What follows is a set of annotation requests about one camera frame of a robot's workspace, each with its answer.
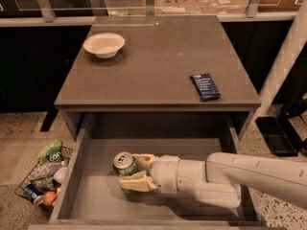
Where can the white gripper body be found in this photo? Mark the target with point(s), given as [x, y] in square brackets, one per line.
[164, 173]

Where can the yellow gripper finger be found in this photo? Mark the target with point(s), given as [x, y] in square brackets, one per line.
[139, 182]
[144, 161]

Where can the green soda can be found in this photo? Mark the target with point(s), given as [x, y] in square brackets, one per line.
[124, 164]

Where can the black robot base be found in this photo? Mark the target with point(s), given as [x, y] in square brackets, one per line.
[278, 132]

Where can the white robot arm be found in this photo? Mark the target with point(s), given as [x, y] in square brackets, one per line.
[217, 180]

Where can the open grey top drawer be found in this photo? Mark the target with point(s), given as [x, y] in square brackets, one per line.
[91, 199]

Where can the grey cabinet with top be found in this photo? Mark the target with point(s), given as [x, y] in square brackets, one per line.
[152, 71]

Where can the blue soda can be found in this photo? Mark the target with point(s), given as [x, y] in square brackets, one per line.
[32, 193]

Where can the white round object in basket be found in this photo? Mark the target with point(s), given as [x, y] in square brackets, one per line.
[60, 174]

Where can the orange fruit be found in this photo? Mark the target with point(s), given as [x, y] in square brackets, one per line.
[49, 199]

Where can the green chip bag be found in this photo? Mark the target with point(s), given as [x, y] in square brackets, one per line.
[51, 152]

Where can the green packet in basket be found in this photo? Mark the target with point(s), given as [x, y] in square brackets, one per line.
[45, 183]

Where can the clear plastic water bottle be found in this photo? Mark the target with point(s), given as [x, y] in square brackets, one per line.
[48, 169]

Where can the dark blue snack bar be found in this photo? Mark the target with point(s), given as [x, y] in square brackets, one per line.
[206, 87]

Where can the white bowl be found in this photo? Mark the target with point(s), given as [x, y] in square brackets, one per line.
[104, 45]

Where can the wire basket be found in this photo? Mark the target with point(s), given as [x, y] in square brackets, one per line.
[66, 154]

